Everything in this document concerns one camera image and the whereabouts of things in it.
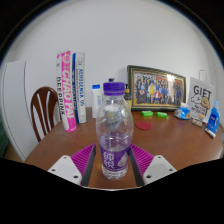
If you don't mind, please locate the dark wooden chair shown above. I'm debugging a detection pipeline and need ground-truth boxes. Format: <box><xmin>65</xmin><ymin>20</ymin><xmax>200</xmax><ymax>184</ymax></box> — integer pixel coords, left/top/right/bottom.
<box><xmin>30</xmin><ymin>86</ymin><xmax>62</xmax><ymax>143</ymax></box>

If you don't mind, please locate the small brown snack pack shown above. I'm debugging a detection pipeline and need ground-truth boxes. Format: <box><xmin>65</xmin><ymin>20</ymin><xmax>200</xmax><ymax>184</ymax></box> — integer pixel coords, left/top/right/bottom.
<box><xmin>190</xmin><ymin>117</ymin><xmax>203</xmax><ymax>128</ymax></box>

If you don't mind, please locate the flat round red coaster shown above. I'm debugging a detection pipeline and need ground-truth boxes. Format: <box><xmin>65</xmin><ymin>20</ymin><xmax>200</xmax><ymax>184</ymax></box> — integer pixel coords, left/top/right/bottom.
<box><xmin>135</xmin><ymin>120</ymin><xmax>153</xmax><ymax>131</ymax></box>

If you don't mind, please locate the clear purple-capped water bottle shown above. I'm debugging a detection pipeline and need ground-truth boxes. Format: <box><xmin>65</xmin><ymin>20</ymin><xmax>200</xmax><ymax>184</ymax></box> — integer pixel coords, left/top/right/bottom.
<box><xmin>95</xmin><ymin>81</ymin><xmax>135</xmax><ymax>181</ymax></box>

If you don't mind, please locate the framed group photo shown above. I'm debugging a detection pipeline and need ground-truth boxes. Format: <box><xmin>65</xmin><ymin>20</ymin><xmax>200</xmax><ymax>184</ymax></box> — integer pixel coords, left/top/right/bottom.
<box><xmin>126</xmin><ymin>64</ymin><xmax>187</xmax><ymax>112</ymax></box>

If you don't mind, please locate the blue detergent bottle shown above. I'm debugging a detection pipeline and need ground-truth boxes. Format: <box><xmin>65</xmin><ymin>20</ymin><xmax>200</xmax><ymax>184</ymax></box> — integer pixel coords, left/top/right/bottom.
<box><xmin>205</xmin><ymin>100</ymin><xmax>221</xmax><ymax>134</ymax></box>

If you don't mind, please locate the white blue-capped bottle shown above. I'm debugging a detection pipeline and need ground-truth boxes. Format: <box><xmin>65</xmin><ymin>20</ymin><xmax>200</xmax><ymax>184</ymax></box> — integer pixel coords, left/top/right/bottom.
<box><xmin>91</xmin><ymin>84</ymin><xmax>103</xmax><ymax>119</ymax></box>

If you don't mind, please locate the white green shuttlecock tube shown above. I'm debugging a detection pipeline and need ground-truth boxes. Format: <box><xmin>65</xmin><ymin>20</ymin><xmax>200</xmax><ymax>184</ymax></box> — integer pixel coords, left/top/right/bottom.
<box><xmin>71</xmin><ymin>51</ymin><xmax>88</xmax><ymax>124</ymax></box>

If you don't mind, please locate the white board panel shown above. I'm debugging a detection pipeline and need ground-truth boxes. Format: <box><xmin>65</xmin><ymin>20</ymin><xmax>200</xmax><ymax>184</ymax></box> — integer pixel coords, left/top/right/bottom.
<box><xmin>0</xmin><ymin>59</ymin><xmax>39</xmax><ymax>163</ymax></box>

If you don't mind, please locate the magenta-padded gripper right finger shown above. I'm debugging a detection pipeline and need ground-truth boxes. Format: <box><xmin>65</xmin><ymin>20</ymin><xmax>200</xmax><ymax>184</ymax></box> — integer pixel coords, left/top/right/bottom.
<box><xmin>128</xmin><ymin>143</ymin><xmax>178</xmax><ymax>188</ymax></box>

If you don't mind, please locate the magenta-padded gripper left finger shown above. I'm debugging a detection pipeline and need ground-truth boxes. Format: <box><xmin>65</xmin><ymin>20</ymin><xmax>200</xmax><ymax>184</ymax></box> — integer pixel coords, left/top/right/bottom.
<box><xmin>47</xmin><ymin>143</ymin><xmax>98</xmax><ymax>188</ymax></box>

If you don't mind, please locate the pink shuttlecock tube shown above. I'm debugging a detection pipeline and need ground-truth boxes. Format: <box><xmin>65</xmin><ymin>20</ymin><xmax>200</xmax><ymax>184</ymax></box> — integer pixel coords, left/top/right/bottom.
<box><xmin>55</xmin><ymin>50</ymin><xmax>78</xmax><ymax>133</ymax></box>

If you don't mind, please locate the white paper gift bag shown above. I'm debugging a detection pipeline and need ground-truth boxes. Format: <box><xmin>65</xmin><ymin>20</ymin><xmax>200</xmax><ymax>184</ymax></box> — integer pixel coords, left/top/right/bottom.
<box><xmin>186</xmin><ymin>69</ymin><xmax>215</xmax><ymax>124</ymax></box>

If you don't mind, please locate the white remote control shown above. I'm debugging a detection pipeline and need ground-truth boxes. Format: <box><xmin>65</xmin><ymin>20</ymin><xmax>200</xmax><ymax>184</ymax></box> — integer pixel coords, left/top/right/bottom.
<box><xmin>204</xmin><ymin>128</ymin><xmax>217</xmax><ymax>139</ymax></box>

